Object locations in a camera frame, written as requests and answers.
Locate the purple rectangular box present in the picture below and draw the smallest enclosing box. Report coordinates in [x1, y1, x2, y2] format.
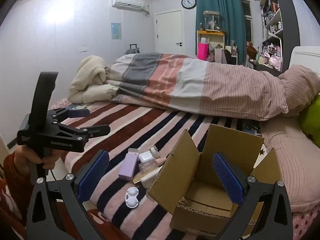
[118, 148, 139, 181]

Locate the white tube gold cap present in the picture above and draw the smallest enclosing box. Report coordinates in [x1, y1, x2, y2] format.
[132, 167, 164, 188]

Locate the person's left forearm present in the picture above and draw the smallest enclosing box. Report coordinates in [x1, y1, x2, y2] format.
[2, 152, 34, 220]

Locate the blue wall poster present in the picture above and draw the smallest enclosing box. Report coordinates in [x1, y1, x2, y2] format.
[111, 23, 122, 40]

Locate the teal curtain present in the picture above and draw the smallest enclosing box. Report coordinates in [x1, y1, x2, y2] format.
[196, 0, 248, 65]

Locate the green plush toy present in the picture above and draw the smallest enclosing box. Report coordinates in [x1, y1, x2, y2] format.
[298, 97, 320, 142]

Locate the window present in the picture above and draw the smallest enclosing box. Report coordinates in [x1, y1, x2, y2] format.
[241, 0, 253, 63]

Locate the pink polka dot sheet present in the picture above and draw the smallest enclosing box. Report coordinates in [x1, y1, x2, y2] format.
[291, 210, 320, 240]

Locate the brown plush toy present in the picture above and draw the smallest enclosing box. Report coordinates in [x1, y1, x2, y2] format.
[246, 41, 257, 58]

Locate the bright pink bag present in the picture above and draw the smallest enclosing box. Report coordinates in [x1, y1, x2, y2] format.
[197, 42, 209, 60]

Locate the clear glass bottle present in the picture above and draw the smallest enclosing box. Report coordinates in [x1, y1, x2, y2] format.
[138, 162, 160, 175]

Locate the white rounded case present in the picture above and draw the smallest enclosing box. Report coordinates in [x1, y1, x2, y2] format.
[138, 151, 157, 163]

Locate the white contact lens case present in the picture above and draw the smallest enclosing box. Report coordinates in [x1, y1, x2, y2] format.
[125, 187, 140, 208]

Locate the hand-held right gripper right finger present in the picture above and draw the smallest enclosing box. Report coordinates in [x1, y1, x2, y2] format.
[212, 152, 293, 240]

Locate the striped pink grey duvet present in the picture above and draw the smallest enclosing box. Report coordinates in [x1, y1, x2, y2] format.
[105, 52, 289, 122]

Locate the white tape dispenser ring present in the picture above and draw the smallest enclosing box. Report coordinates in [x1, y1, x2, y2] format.
[149, 145, 167, 166]

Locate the white bed headboard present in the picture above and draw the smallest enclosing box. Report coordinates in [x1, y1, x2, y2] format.
[290, 45, 320, 74]

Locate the glass display case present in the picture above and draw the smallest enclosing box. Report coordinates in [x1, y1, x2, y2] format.
[203, 10, 222, 32]

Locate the pink ribbed pillow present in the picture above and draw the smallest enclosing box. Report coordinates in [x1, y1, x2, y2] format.
[260, 116, 320, 213]
[277, 65, 320, 118]

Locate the cream fleece blanket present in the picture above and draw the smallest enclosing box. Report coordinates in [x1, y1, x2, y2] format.
[69, 55, 120, 104]

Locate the pale pink bag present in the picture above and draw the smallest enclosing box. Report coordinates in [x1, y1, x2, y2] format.
[269, 55, 283, 70]

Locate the white door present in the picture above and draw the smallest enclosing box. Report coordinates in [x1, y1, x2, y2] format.
[155, 10, 182, 55]

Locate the white air conditioner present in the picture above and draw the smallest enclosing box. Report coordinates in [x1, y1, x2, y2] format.
[112, 0, 150, 15]

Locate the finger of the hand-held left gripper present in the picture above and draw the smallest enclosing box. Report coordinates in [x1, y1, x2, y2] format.
[47, 107, 91, 122]
[54, 122, 111, 140]

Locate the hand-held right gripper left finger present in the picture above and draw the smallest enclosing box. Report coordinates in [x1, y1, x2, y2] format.
[26, 149, 110, 240]

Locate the person's left hand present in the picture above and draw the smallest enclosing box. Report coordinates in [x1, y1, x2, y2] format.
[14, 144, 60, 172]

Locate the yellow white shelf unit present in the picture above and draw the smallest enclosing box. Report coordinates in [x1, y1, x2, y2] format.
[197, 30, 225, 58]

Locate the brown cardboard box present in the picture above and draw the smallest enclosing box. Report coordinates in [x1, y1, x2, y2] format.
[146, 123, 284, 237]

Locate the round black wall clock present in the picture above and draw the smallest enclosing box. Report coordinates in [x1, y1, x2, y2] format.
[181, 0, 197, 10]

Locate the striped fleece blanket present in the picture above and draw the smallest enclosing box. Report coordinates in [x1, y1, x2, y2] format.
[47, 96, 265, 240]

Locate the dark tall bookshelf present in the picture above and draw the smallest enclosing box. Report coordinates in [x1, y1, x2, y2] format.
[260, 0, 300, 72]

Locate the grey suitcase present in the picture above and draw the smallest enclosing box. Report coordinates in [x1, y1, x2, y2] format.
[124, 44, 140, 55]

